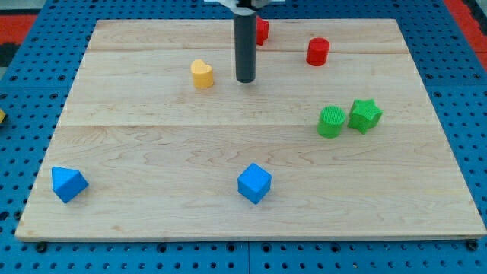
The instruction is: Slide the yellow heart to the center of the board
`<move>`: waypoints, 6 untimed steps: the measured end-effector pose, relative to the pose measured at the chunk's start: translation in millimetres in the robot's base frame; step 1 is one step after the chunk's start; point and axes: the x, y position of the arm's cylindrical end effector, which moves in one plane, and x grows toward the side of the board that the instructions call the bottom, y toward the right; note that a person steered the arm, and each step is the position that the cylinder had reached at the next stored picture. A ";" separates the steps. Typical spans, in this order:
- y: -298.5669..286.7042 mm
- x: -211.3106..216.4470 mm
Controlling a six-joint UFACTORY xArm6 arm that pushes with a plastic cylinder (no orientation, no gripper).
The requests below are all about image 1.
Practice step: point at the white black rod mount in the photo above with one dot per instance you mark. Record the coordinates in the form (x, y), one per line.
(244, 7)

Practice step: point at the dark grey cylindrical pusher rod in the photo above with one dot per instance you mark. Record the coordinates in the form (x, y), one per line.
(245, 47)

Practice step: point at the yellow heart block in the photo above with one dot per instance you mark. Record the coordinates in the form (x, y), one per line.
(202, 74)

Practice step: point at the wooden board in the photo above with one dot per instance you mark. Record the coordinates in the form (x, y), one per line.
(162, 157)

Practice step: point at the red block behind rod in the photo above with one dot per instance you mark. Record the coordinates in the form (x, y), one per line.
(262, 30)

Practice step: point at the red cylinder block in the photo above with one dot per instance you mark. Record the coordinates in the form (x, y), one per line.
(317, 51)

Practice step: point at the green cylinder block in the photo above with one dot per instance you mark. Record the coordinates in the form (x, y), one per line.
(330, 122)

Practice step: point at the green star block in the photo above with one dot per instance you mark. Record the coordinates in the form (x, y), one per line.
(364, 115)

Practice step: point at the blue cube block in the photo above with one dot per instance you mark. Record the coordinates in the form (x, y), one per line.
(254, 183)

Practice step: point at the blue triangular prism block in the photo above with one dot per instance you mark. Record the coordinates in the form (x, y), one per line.
(67, 183)

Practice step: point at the yellow block at left edge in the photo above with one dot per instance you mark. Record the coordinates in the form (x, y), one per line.
(2, 116)

